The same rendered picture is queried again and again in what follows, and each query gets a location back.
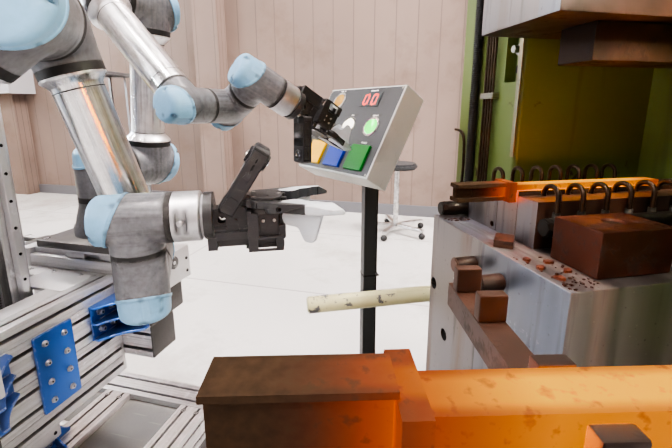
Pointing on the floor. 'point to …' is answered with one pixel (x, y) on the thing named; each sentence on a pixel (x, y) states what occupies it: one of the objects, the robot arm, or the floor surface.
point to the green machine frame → (555, 109)
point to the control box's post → (367, 265)
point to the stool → (398, 203)
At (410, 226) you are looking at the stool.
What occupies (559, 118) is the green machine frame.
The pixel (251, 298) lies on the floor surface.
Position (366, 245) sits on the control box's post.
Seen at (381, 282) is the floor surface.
